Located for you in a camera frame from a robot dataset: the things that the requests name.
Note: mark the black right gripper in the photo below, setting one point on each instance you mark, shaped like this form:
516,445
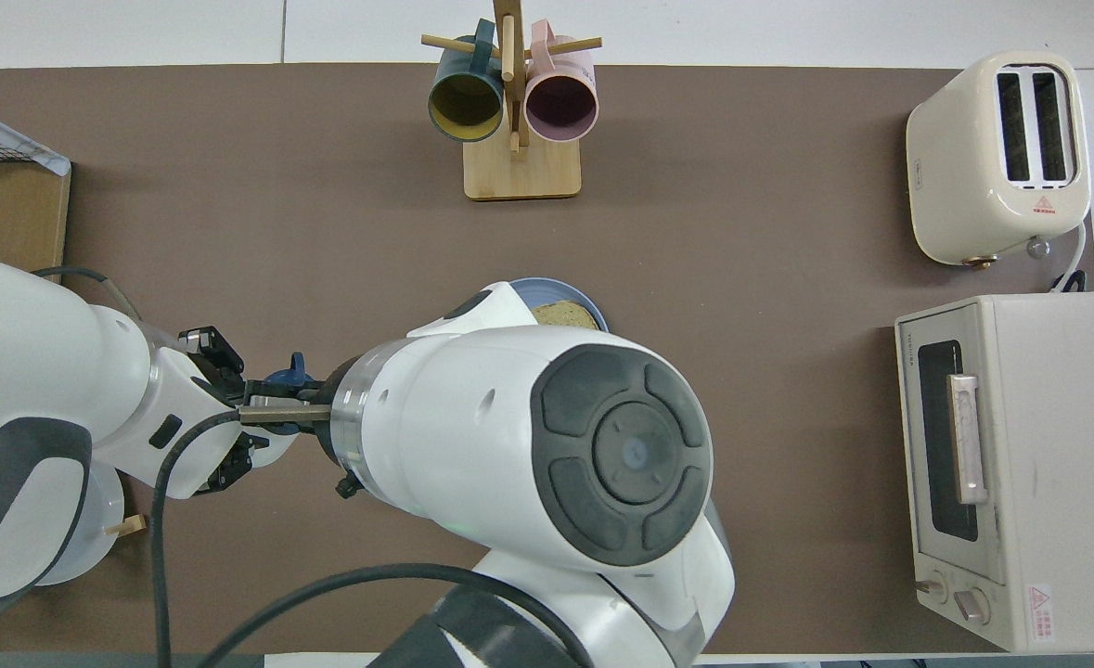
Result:
326,436

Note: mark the squeeze bottle with blue cap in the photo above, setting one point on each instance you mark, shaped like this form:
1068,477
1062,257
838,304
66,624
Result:
285,378

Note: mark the slice of toast bread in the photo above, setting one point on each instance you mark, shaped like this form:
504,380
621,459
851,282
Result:
567,317

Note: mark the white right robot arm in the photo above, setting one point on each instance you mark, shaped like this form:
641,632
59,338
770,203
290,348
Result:
509,445

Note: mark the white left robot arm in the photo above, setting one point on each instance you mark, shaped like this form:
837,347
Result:
27,371

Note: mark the pale grey plate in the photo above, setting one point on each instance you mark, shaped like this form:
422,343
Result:
106,520

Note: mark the blue round plate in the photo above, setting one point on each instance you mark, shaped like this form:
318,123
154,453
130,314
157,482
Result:
560,292

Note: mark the brown table mat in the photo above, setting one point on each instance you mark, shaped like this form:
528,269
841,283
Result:
324,232

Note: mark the marble patterned cloth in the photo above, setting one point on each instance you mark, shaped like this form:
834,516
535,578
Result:
18,148

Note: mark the wooden mug tree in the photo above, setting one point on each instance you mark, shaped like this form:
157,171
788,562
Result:
521,176

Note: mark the dark teal mug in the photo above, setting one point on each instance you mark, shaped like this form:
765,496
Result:
465,107

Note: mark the pink mug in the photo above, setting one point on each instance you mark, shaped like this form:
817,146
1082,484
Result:
560,107

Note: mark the cream two-slot toaster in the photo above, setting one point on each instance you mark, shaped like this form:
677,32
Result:
955,167

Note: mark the white toaster oven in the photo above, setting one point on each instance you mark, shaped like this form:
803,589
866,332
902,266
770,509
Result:
1066,482

